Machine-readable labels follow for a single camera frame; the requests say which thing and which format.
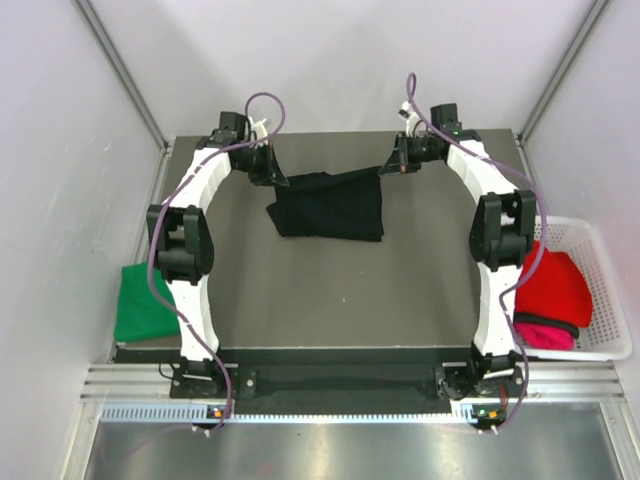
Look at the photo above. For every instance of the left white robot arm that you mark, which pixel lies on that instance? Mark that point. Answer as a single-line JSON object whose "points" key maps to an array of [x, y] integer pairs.
{"points": [[182, 249]]}

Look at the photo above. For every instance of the left aluminium frame post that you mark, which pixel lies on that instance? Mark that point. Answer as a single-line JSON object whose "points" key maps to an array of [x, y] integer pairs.
{"points": [[106, 45]]}

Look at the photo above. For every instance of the white plastic laundry basket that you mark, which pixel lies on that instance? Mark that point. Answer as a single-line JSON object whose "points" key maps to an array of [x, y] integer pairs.
{"points": [[607, 338]]}

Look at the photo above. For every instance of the pink t-shirt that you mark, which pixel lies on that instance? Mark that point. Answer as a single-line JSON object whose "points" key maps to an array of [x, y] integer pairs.
{"points": [[545, 337]]}

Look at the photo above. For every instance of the red t-shirt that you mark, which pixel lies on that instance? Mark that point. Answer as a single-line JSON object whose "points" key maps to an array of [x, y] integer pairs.
{"points": [[556, 291]]}

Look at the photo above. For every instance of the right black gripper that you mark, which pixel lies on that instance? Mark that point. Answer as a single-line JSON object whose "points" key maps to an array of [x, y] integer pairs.
{"points": [[400, 160]]}

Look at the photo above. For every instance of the black t-shirt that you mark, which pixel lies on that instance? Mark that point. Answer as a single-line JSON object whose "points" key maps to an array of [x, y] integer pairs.
{"points": [[344, 206]]}

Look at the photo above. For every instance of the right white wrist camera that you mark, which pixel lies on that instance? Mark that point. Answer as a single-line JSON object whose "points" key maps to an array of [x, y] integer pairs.
{"points": [[411, 118]]}

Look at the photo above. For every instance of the white slotted cable duct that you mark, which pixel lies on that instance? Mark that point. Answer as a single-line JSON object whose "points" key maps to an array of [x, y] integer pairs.
{"points": [[210, 414]]}

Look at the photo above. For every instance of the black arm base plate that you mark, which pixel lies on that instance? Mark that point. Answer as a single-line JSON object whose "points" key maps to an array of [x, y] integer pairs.
{"points": [[285, 375]]}

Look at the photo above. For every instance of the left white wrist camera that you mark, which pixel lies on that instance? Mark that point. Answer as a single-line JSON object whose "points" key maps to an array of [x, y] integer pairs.
{"points": [[258, 130]]}

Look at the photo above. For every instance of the right aluminium frame post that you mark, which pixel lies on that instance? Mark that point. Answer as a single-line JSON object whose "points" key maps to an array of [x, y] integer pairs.
{"points": [[595, 12]]}

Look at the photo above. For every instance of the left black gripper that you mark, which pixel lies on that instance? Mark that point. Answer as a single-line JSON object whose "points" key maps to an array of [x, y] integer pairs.
{"points": [[269, 167]]}

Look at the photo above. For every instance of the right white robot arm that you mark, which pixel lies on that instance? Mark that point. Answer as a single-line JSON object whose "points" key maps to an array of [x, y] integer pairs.
{"points": [[501, 237]]}

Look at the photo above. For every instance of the folded green t-shirt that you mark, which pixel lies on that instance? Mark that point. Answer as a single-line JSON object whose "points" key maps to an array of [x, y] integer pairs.
{"points": [[139, 315]]}

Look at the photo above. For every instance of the aluminium frame post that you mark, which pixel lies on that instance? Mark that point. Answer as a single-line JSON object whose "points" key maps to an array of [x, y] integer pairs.
{"points": [[106, 45], [595, 12]]}

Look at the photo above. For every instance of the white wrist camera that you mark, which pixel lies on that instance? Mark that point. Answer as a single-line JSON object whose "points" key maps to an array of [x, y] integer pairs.
{"points": [[258, 130], [411, 118]]}

